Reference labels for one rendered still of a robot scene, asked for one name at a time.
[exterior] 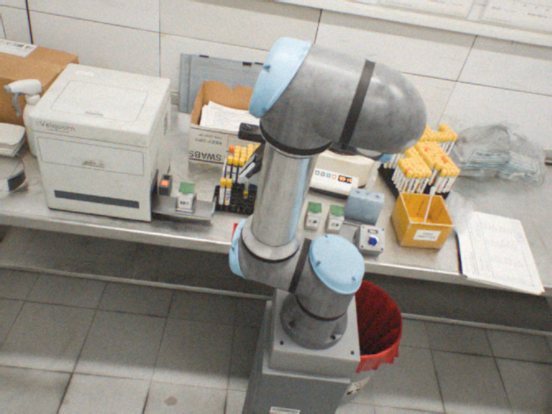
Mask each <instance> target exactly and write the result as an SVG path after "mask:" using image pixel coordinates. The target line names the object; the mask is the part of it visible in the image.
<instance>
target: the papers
mask: <svg viewBox="0 0 552 414"><path fill-rule="evenodd" d="M458 237H459V242H460V250H461V258H462V273H463V274H465V275H466V278H467V280H471V281H476V282H479V283H487V284H491V285H495V286H500V287H504V288H507V289H512V290H516V291H519V292H527V293H532V294H536V295H540V294H541V291H542V292H543V291H544V289H543V287H542V283H541V279H540V276H538V273H537V270H536V266H535V262H534V260H533V257H532V253H531V251H530V249H529V246H528V243H527V239H526V236H525V232H524V231H523V228H522V226H521V224H520V220H516V219H511V218H504V217H499V216H495V215H490V214H482V213H477V211H475V213H474V214H473V216H472V218H471V221H470V223H469V225H468V228H467V235H464V233H463V236H460V235H458Z"/></svg>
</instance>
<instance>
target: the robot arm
mask: <svg viewBox="0 0 552 414"><path fill-rule="evenodd" d="M422 100H423V98H422V97H421V96H420V94H419V93H418V91H417V90H416V87H415V86H414V85H413V84H412V83H411V82H409V81H408V80H407V79H406V77H405V76H404V75H402V74H401V73H398V72H397V71H395V70H394V69H392V68H390V67H387V66H386V65H384V64H382V63H379V62H372V61H369V60H365V59H363V58H360V57H354V56H352V55H349V54H345V53H343V52H340V51H337V50H333V49H331V48H326V47H322V46H319V45H316V44H312V43H311V41H310V40H306V41H304V40H299V39H294V38H290V37H282V38H280V39H277V40H276V42H275V43H274V45H273V46H272V48H271V49H270V51H269V55H268V57H266V59H265V60H264V65H263V66H262V68H261V71H260V75H259V77H258V80H257V82H256V84H255V87H254V89H253V92H252V95H251V100H250V103H249V109H248V110H249V114H250V115H252V116H254V117H256V119H260V125H254V124H250V123H244V122H241V123H240V125H239V129H238V135H237V136H238V139H240V140H249V141H250V142H255V143H260V146H259V147H258V148H257V149H255V150H254V151H253V154H252V155H251V156H250V158H249V159H248V160H247V162H246V164H245V166H244V168H242V169H241V171H240V172H239V174H238V180H237V183H239V184H240V183H243V182H249V183H252V184H255V185H257V186H258V191H257V196H256V201H255V206H254V210H253V215H251V216H250V217H249V218H244V219H242V220H241V221H240V222H239V223H238V225H237V228H236V230H235V232H234V235H233V239H232V241H231V245H230V246H231V249H230V251H229V257H228V263H229V267H230V270H232V271H233V273H234V274H237V275H239V276H242V277H243V278H246V279H251V280H254V281H257V282H260V283H262V284H264V285H268V286H270V287H273V288H277V289H281V290H284V291H286V292H289V293H288V295H287V297H286V298H285V300H284V302H283V306H282V309H281V313H280V319H281V323H282V326H283V330H284V331H285V333H286V334H287V336H288V337H289V338H291V339H292V341H293V342H295V343H297V344H298V345H300V346H303V347H307V348H309V349H319V350H326V348H329V347H332V346H333V345H336V344H337V343H339V341H340V340H341V339H342V336H343V335H344V333H345V330H346V329H347V324H348V314H347V309H348V307H349V306H350V303H351V301H352V299H353V297H354V295H355V292H356V290H357V289H358V288H360V286H361V280H362V278H363V275H364V273H365V264H364V260H363V257H362V255H361V253H359V252H358V251H357V248H356V247H355V246H354V245H353V244H352V243H351V242H350V241H348V240H346V239H344V238H342V237H339V236H338V235H333V234H326V235H324V237H323V235H321V237H318V238H317V239H315V240H314V241H313V240H310V239H307V238H305V237H301V231H300V228H299V227H298V222H299V218H300V216H301V211H302V210H303V207H304V204H305V202H306V196H307V193H308V191H309V186H310V184H311V178H312V175H313V173H314V172H315V167H316V164H317V161H318V158H319V155H320V154H321V153H323V152H325V151H326V150H328V149H329V148H330V147H333V148H335V149H340V150H345V151H347V152H351V153H353V154H355V155H358V156H361V157H364V158H368V159H372V160H373V161H379V162H383V163H388V162H389V161H390V160H391V158H393V157H394V154H397V153H401V152H404V151H406V150H409V149H410V148H411V147H412V146H415V145H416V143H417V142H418V141H419V139H420V138H421V137H422V135H423V132H425V129H426V123H427V111H426V105H425V103H424V101H422Z"/></svg>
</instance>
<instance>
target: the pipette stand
mask: <svg viewBox="0 0 552 414"><path fill-rule="evenodd" d="M367 192H368V191H365V190H362V189H361V188H357V187H353V186H352V187H351V190H350V193H348V196H347V201H346V204H345V206H344V207H343V210H344V217H343V223H350V224H351V225H354V226H358V227H360V226H361V225H366V226H372V227H375V225H376V221H377V219H378V217H379V215H380V211H381V208H383V206H384V194H380V193H376V192H373V191H370V192H369V194H368V195H367Z"/></svg>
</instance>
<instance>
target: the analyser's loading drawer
mask: <svg viewBox="0 0 552 414"><path fill-rule="evenodd" d="M197 194H198V193H195V197H194V201H193V205H192V210H188V209H178V208H177V197H176V196H169V195H156V194H152V213H158V214H171V215H177V216H184V217H191V218H198V219H210V220H211V223H212V222H213V220H214V211H215V207H216V197H214V202H207V201H201V200H197Z"/></svg>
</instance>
